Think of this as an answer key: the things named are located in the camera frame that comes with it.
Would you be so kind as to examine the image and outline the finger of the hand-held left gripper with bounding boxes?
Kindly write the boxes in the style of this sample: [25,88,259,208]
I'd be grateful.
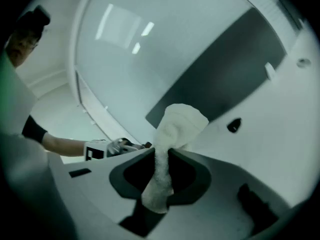
[121,138,146,152]

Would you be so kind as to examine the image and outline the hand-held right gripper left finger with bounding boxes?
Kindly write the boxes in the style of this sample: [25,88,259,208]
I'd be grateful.
[47,146,157,238]

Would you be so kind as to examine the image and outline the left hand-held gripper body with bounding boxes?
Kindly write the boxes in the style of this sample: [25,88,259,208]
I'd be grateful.
[83,137,126,162]

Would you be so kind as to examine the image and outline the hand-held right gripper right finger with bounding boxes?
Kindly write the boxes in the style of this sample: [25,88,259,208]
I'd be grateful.
[149,147,295,238]

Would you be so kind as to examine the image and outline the white cloth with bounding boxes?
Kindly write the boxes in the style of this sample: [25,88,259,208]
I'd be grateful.
[141,103,210,214]

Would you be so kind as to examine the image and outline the person's left forearm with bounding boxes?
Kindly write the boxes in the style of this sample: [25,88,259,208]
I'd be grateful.
[41,132,87,157]

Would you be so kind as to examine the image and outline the person's black clothing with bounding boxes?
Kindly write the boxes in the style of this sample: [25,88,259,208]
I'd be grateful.
[21,115,48,144]

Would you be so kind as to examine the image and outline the dark desk partition panel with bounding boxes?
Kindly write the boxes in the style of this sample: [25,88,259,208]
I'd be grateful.
[145,7,287,130]

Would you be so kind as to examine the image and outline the person's head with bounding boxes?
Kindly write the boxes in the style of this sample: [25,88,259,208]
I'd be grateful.
[4,21,45,69]

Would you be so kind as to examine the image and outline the white round dome device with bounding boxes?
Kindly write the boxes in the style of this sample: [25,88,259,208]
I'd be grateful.
[296,58,312,69]

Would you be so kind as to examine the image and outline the small black mount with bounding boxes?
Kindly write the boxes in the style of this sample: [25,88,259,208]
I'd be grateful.
[226,117,243,134]

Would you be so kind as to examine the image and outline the white panel bracket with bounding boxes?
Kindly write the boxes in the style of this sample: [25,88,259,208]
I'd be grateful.
[264,61,277,80]

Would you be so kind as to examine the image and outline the black head-worn camera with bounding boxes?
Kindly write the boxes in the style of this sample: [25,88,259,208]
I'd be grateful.
[16,4,51,36]

